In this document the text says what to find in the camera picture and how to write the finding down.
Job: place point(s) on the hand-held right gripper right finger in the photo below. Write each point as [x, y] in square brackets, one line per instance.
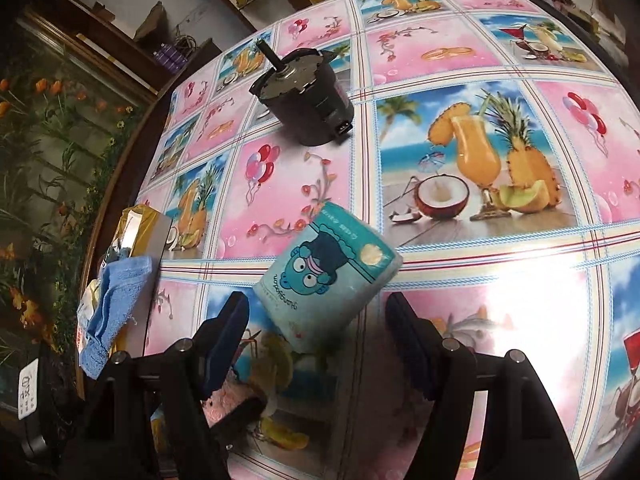
[407, 340]

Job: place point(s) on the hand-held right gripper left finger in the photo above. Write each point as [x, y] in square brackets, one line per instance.
[227, 340]

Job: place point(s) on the teal tissue pack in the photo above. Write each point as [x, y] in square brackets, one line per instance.
[325, 280]

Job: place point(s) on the blue towel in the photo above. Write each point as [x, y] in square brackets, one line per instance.
[115, 305]

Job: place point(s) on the pink plush toy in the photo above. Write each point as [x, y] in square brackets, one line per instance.
[227, 400]

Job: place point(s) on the printed tablecloth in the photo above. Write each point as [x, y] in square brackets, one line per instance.
[450, 260]

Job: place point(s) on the black electric motor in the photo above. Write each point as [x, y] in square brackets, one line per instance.
[305, 105]

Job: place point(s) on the purple spray can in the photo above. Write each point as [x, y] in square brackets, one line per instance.
[177, 53]
[163, 57]

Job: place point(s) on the wooden side cabinet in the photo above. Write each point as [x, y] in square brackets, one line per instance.
[100, 50]

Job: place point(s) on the brown cardboard piece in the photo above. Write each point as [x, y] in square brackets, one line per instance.
[152, 22]

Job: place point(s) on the floral bamboo wall panel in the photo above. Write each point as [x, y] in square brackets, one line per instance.
[50, 185]

